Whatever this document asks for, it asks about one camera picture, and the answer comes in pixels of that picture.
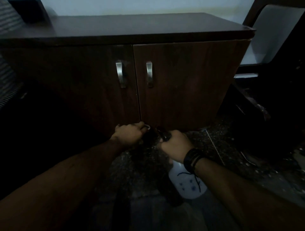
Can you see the person's right forearm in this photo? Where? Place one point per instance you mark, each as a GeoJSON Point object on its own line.
{"type": "Point", "coordinates": [250, 197]}

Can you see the person's right hand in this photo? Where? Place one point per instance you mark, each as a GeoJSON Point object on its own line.
{"type": "Point", "coordinates": [177, 145]}

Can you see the person's left hand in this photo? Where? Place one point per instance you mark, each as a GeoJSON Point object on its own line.
{"type": "Point", "coordinates": [129, 135]}

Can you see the person's left forearm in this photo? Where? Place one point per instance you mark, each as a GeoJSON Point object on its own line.
{"type": "Point", "coordinates": [59, 188]}

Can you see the brown wooden cabinet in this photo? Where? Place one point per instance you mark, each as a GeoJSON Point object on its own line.
{"type": "Point", "coordinates": [143, 26]}

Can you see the striped quilted mattress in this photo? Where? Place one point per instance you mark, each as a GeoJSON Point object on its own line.
{"type": "Point", "coordinates": [7, 78]}

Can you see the white spray bottle black trigger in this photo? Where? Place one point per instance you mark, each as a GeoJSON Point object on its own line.
{"type": "Point", "coordinates": [188, 185]}

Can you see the checkered cleaning cloth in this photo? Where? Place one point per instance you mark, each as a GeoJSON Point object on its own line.
{"type": "Point", "coordinates": [149, 134]}

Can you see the black mesh chair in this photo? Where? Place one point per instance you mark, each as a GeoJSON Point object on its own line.
{"type": "Point", "coordinates": [274, 100]}

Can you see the black wristwatch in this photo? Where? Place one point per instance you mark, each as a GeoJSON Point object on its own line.
{"type": "Point", "coordinates": [191, 159]}

